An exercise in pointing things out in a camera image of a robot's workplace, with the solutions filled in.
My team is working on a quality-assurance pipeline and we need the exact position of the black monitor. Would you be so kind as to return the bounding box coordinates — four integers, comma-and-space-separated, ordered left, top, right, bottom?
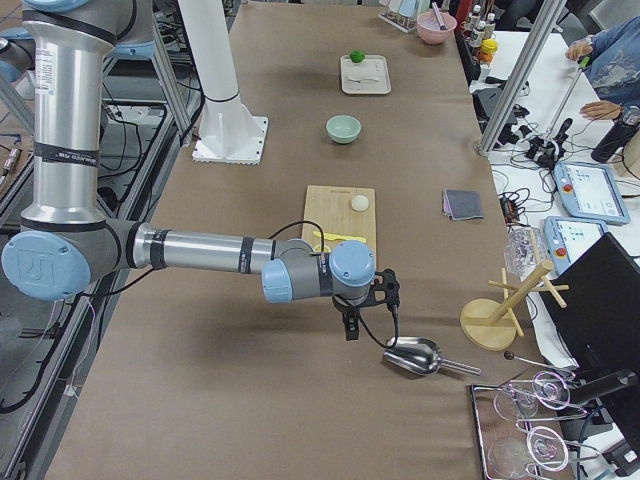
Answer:
538, 231, 640, 451

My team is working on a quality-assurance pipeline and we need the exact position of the black water bottle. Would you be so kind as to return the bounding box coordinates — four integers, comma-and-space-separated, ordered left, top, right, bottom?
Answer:
591, 106, 639, 163

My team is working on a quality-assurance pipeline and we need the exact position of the upper teach pendant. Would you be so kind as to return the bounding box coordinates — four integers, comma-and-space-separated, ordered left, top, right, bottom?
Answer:
553, 160, 631, 225

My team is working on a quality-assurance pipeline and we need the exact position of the yellow plastic knife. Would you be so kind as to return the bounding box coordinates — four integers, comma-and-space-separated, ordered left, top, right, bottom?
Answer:
312, 230, 367, 243

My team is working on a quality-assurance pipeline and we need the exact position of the teach pendant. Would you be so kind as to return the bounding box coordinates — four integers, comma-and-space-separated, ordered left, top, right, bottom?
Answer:
553, 160, 631, 225
543, 216, 608, 275

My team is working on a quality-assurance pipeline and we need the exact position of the clear plastic container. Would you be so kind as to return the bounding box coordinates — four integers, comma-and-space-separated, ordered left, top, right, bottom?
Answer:
504, 227, 549, 277

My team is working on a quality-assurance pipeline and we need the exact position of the person's upper hand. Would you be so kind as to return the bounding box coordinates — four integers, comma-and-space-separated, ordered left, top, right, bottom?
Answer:
565, 39, 593, 61

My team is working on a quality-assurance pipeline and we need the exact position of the person's lower hand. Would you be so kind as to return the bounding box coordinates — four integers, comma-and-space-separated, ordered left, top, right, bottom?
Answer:
579, 100, 623, 121

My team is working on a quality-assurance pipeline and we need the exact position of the bamboo cutting board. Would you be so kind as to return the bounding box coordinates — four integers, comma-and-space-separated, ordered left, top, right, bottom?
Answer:
303, 185, 377, 259

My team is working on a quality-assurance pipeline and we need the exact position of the grey folded cloth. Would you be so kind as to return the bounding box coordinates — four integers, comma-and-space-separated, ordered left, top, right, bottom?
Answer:
442, 189, 484, 221

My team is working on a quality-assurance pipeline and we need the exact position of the wooden mug tree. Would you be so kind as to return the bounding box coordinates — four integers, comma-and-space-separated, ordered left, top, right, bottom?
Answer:
460, 260, 570, 351

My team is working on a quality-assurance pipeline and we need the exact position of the pink bowl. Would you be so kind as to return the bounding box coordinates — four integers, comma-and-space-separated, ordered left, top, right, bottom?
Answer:
416, 10, 457, 45

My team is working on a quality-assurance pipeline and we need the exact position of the green lime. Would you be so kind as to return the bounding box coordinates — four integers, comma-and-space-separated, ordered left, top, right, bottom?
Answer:
349, 50, 365, 64

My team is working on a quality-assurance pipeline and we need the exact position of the lower teach pendant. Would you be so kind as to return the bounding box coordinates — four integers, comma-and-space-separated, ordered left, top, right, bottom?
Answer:
543, 216, 608, 275

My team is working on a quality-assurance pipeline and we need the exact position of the wire glass rack tray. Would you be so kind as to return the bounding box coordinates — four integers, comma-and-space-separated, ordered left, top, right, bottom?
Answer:
469, 370, 600, 479

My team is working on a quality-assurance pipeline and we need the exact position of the aluminium frame post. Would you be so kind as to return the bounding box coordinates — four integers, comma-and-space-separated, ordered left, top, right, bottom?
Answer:
477, 0, 566, 157

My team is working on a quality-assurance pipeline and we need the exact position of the beige plastic tray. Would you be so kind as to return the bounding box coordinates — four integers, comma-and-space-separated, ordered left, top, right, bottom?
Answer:
340, 55, 391, 95

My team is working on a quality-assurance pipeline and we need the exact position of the metal scoop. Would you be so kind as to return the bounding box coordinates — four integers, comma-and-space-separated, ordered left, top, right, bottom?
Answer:
383, 337, 482, 376

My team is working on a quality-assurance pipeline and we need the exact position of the light green bowl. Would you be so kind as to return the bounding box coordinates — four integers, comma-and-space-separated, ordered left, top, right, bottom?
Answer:
325, 115, 362, 145

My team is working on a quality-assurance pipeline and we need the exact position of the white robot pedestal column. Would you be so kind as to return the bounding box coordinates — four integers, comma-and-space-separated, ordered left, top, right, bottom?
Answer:
179, 0, 269, 165

